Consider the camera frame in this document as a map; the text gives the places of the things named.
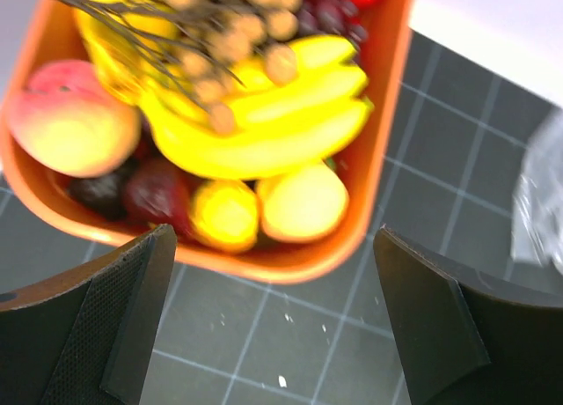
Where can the crumpled empty clear bag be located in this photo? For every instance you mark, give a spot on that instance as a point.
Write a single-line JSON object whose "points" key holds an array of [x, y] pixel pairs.
{"points": [[536, 230]]}

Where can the brown longan cluster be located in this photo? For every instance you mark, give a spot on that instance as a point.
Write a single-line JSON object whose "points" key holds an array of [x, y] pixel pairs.
{"points": [[207, 37]]}

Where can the dark purple grapes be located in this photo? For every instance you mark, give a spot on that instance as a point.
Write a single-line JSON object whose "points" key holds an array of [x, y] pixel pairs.
{"points": [[336, 17]]}

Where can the orange plastic fruit basket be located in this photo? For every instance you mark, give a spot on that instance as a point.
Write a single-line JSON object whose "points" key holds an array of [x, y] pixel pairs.
{"points": [[52, 35]]}

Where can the small yellow orange fruit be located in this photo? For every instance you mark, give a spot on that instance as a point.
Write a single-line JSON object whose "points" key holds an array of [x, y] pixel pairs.
{"points": [[303, 205]]}

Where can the dark red plum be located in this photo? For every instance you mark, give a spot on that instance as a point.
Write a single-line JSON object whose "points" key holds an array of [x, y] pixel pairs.
{"points": [[158, 192]]}

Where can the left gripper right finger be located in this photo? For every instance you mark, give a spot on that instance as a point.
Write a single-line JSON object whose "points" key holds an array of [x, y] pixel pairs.
{"points": [[466, 337]]}

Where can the orange peach in basket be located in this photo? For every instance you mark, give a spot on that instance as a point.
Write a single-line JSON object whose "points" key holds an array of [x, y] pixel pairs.
{"points": [[67, 121]]}

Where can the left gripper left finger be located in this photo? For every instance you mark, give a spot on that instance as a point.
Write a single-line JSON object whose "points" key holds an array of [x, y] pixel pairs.
{"points": [[85, 336]]}

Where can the yellow banana bunch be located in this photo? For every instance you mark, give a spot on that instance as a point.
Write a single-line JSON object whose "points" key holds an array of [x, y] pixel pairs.
{"points": [[267, 129]]}

